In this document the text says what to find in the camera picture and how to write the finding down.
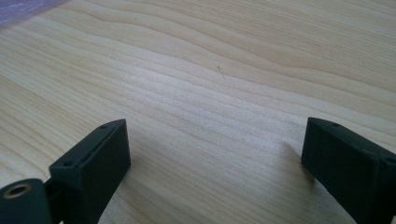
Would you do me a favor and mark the purple plastic bag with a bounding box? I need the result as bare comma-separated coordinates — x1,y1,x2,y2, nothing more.
0,0,68,26

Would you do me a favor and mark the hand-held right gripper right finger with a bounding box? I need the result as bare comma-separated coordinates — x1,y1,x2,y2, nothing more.
300,117,396,224

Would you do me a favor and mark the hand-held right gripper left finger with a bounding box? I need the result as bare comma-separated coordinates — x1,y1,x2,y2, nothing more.
46,119,132,224

